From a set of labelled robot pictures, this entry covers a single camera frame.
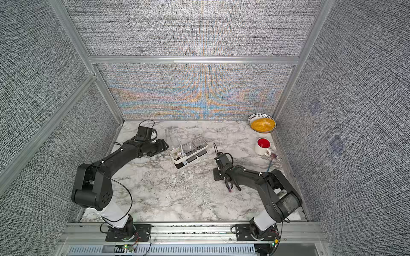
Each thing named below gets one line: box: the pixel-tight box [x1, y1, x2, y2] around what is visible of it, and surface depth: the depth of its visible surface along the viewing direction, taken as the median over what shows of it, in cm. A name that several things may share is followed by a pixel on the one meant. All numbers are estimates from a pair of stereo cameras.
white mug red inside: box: [254, 137, 272, 157], surface depth 100 cm
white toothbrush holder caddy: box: [169, 139, 209, 170], surface depth 96 cm
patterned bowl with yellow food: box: [247, 113, 277, 134], surface depth 112 cm
